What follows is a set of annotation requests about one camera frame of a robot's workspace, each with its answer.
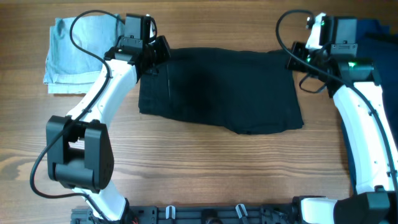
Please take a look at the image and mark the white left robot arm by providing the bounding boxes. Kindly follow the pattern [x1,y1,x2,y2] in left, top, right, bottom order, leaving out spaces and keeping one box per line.
[30,14,170,223]

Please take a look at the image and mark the dark blue garment pile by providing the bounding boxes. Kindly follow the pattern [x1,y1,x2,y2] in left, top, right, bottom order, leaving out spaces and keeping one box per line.
[340,18,398,194]

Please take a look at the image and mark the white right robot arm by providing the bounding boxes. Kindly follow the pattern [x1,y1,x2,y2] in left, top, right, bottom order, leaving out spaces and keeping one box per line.
[287,12,397,223]

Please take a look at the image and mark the folded light blue denim garment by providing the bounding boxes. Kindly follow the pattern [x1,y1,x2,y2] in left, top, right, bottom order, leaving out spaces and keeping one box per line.
[44,14,124,94]

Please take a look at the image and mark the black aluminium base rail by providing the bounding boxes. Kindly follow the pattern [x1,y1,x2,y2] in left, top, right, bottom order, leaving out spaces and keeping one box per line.
[70,203,348,224]

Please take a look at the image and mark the black shorts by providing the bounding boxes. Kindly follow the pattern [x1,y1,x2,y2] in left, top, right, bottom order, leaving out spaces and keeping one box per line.
[138,48,304,134]

